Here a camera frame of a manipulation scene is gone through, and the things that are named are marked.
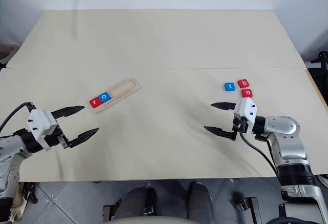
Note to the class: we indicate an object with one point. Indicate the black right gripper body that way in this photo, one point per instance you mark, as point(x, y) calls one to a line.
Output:
point(239, 126)

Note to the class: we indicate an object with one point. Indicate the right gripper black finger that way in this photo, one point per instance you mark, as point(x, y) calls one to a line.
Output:
point(225, 105)
point(221, 132)

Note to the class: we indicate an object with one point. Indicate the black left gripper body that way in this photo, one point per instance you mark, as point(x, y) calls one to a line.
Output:
point(55, 139)

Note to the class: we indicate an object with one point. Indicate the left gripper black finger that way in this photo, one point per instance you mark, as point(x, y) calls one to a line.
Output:
point(83, 136)
point(69, 110)

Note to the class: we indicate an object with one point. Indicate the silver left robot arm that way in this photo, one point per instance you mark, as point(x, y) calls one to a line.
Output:
point(10, 152)

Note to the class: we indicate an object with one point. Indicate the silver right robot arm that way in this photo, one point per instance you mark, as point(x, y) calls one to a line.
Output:
point(289, 144)

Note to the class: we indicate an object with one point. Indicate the blue letter tile t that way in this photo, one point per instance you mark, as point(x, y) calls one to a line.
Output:
point(230, 86)

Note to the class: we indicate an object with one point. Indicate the red letter tile o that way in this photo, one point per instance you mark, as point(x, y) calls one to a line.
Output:
point(247, 93)

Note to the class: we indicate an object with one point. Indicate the red letter tile r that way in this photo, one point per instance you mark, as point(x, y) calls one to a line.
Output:
point(95, 102)

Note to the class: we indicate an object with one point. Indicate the red letter tile b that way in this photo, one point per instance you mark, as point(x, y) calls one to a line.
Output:
point(243, 83)

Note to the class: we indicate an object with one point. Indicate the blue letter tile o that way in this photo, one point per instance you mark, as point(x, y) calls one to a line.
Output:
point(105, 97)

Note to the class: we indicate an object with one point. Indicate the wooden letter tile rack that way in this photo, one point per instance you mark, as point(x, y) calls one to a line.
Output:
point(123, 88)

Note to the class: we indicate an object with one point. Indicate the black table clamp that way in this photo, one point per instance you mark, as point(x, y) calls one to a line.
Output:
point(30, 193)

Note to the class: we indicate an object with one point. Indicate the dark rounded shape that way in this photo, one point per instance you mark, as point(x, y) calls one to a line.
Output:
point(138, 202)
point(201, 198)

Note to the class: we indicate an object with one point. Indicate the black metal stand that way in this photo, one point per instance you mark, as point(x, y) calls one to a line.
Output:
point(320, 67)

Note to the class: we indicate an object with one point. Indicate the black wheel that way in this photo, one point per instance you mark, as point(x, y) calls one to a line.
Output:
point(289, 221)

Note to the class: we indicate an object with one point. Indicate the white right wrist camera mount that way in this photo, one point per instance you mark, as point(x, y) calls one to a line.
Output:
point(246, 108)

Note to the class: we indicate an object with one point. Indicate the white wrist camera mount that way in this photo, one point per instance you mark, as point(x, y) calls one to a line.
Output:
point(38, 121)
point(246, 108)

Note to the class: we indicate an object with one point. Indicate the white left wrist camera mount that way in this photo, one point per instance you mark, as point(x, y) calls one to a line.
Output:
point(38, 121)

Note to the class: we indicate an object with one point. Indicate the rusty metal bracket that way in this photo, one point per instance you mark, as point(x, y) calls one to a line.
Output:
point(247, 206)
point(110, 212)

